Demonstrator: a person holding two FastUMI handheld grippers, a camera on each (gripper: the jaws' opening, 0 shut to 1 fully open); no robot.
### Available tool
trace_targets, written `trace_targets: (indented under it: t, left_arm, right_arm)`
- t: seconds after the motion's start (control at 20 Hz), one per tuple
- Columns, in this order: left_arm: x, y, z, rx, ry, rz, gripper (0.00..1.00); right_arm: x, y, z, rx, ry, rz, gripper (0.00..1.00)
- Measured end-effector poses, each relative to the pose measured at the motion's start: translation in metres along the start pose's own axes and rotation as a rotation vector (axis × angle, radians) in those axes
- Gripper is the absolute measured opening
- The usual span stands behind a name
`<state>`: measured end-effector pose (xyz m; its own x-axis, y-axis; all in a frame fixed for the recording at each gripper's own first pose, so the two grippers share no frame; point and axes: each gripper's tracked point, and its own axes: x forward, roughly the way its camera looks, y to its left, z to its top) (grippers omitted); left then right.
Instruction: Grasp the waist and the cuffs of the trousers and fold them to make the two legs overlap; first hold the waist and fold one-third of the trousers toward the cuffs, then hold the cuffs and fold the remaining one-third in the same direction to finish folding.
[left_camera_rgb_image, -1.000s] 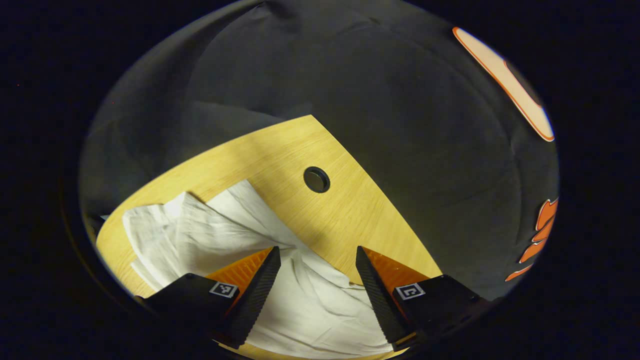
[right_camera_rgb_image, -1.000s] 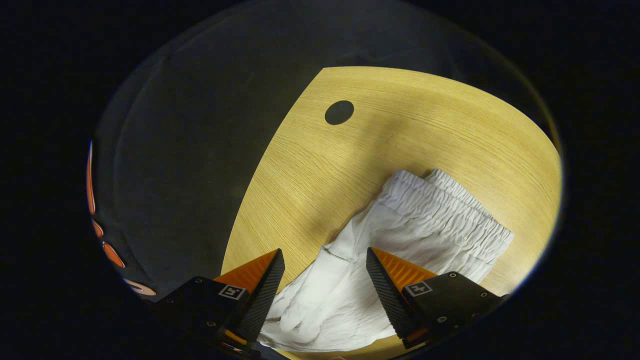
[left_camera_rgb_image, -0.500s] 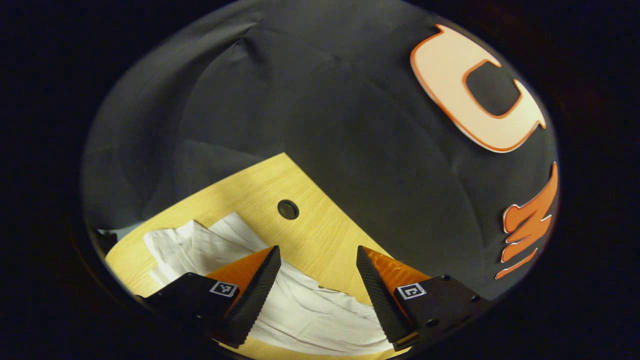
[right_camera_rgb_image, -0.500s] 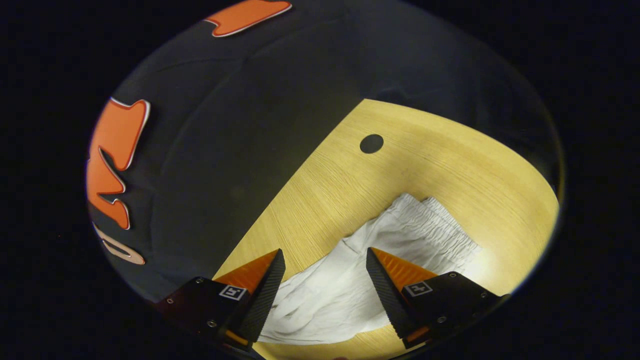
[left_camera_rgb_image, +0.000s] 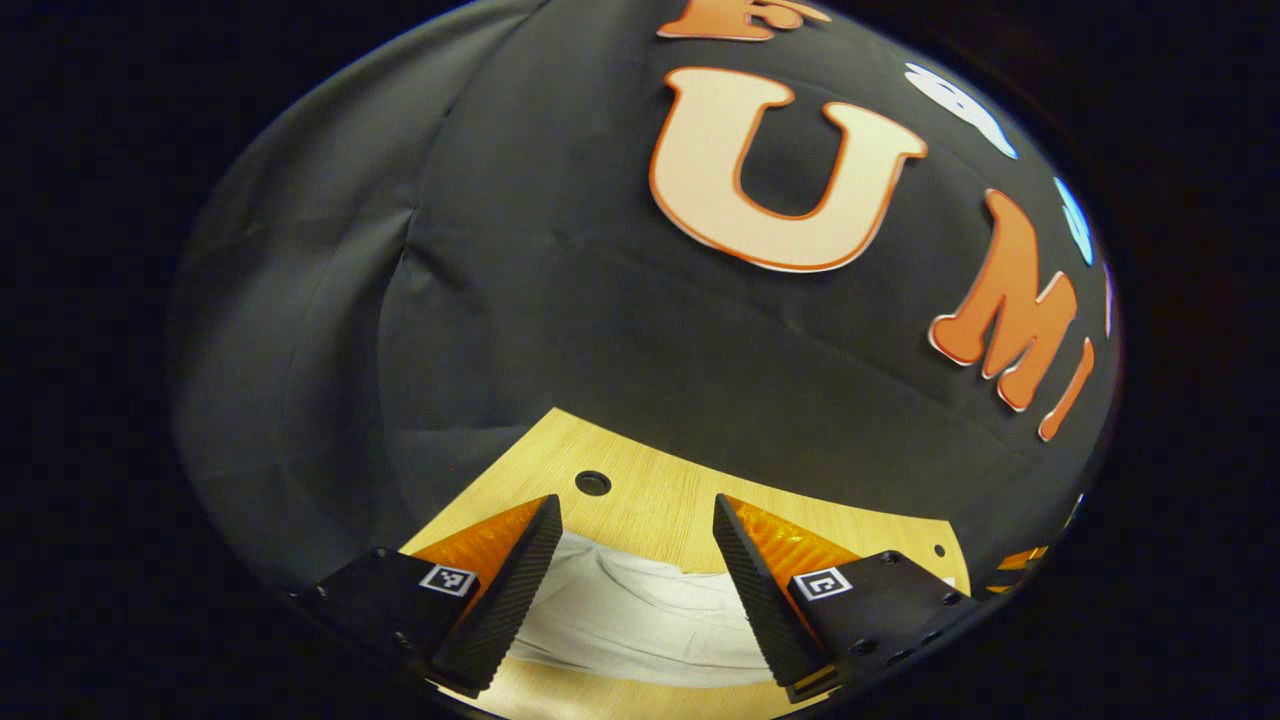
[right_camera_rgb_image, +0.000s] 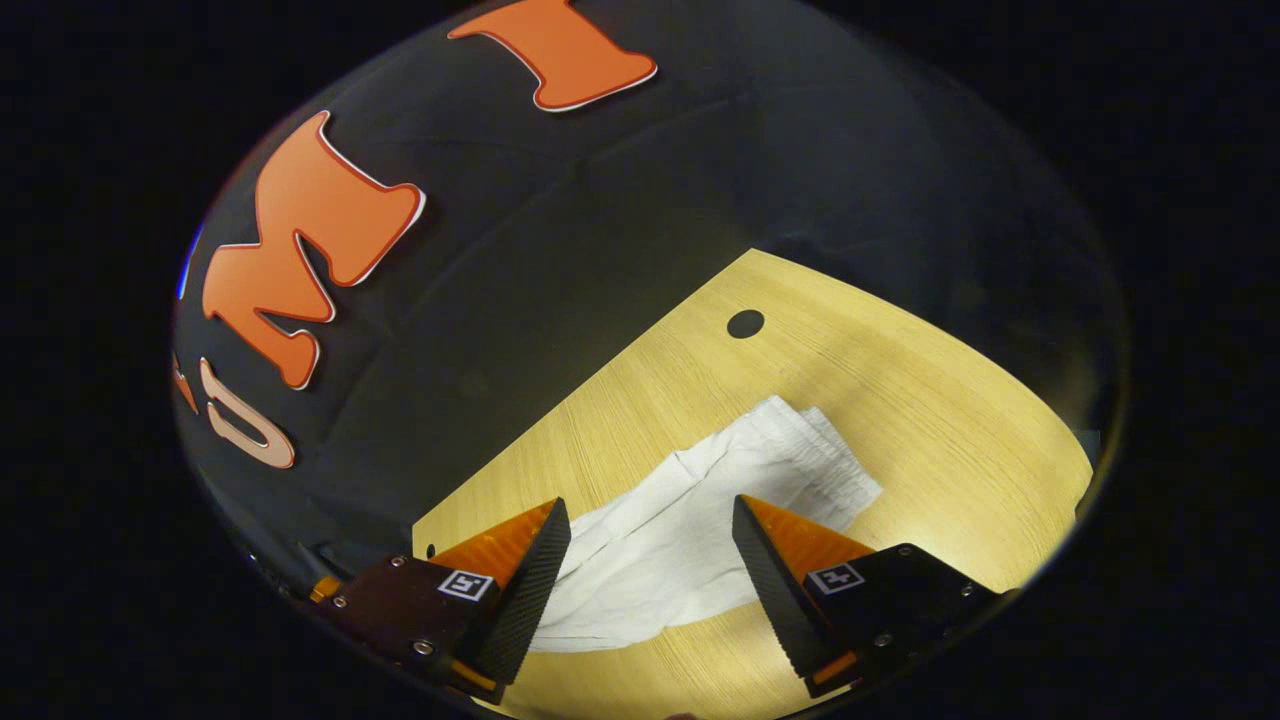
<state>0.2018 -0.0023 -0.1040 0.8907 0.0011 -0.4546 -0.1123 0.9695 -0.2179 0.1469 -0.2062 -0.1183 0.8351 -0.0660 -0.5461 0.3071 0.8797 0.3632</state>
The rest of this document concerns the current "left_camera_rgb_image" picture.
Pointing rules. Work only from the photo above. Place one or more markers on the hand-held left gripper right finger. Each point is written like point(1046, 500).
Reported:
point(755, 590)

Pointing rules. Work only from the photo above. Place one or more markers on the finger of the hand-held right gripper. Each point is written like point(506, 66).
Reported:
point(1020, 558)

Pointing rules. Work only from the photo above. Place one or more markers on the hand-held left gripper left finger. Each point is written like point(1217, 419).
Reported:
point(510, 600)

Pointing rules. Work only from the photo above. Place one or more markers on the white jeans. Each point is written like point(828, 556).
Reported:
point(640, 620)

